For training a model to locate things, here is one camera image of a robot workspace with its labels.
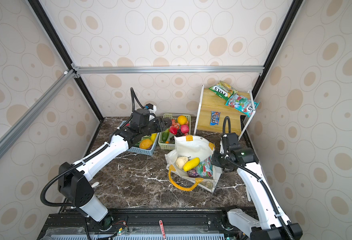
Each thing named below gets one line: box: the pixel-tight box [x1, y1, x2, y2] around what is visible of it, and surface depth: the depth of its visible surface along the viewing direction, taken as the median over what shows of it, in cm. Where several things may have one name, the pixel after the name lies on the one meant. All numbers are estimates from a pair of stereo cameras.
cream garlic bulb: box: [175, 156, 191, 169], surface depth 91 cm
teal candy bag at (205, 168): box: [197, 155, 214, 178], surface depth 85 cm
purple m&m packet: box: [187, 168, 199, 178], surface depth 88 cm
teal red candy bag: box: [225, 93, 261, 118], surface depth 80 cm
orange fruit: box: [177, 115, 188, 125], surface depth 111 cm
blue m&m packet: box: [210, 111, 221, 126], surface depth 99 cm
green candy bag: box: [208, 80, 238, 101], surface depth 86 cm
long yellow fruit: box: [183, 157, 201, 172], surface depth 89 cm
